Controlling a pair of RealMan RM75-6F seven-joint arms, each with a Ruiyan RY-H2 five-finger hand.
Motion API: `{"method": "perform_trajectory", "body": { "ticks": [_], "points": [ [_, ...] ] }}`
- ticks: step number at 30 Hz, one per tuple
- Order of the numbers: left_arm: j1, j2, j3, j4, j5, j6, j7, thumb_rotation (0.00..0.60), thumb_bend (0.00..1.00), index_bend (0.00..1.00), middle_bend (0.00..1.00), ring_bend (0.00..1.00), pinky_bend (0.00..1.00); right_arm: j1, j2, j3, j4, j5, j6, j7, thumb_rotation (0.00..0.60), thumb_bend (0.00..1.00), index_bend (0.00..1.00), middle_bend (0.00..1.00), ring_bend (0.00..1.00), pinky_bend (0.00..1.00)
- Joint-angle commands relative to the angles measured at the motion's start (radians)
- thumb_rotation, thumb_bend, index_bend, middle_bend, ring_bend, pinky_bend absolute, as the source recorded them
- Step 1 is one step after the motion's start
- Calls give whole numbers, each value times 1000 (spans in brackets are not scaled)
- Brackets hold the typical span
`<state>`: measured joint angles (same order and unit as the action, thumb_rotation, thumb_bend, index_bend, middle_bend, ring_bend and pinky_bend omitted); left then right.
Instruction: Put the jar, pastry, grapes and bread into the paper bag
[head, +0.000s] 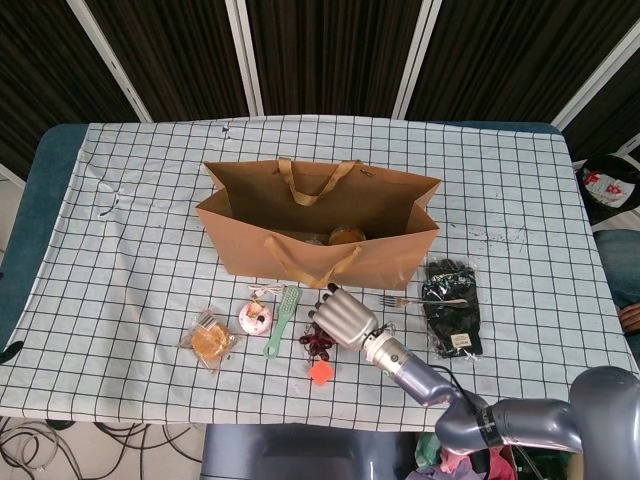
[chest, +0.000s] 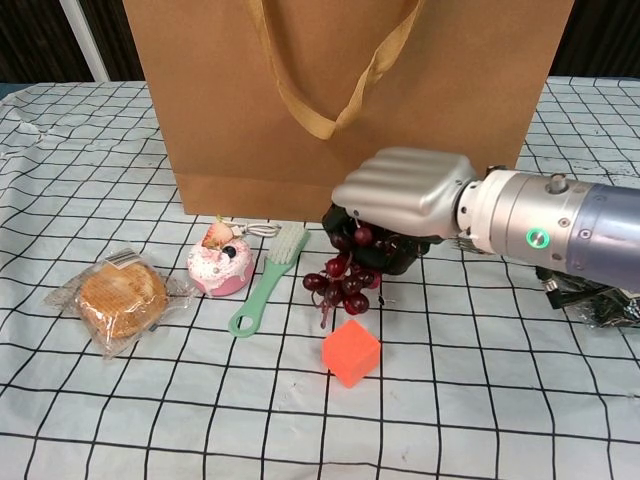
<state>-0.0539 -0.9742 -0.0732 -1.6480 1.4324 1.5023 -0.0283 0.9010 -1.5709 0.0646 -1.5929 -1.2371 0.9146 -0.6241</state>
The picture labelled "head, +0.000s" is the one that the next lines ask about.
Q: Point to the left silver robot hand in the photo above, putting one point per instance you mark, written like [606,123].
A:
[10,352]

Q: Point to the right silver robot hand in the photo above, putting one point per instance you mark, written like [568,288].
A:
[345,320]

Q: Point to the dark red grape bunch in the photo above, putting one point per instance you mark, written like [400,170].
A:
[315,342]

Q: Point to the clear jar orange contents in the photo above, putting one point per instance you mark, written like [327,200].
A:
[346,236]

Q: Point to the pink toy cake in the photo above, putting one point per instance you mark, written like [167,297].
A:
[255,319]

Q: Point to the round bun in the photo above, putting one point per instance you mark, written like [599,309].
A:
[210,341]

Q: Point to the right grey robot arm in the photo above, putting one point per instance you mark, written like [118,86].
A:
[425,382]

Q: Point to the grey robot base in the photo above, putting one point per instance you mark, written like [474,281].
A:
[300,452]

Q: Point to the brown paper shopping bag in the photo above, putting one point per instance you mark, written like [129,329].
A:
[250,250]

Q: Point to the orange cube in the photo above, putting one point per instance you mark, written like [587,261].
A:
[320,373]

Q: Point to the metal fork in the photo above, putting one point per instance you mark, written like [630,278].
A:
[440,301]

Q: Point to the packaged black gloves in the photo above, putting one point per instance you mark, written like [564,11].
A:
[452,320]

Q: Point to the white checkered tablecloth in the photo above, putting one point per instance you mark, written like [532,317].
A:
[150,250]

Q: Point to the teal padded table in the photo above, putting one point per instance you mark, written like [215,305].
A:
[45,170]

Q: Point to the pink cloth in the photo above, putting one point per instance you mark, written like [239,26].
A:
[495,462]

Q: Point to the dark green cloth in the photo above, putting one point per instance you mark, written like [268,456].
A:
[545,465]

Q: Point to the person's jeans leg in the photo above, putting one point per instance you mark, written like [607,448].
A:
[620,265]

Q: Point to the white partition post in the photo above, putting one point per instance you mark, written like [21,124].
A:
[595,80]
[115,70]
[415,55]
[245,55]

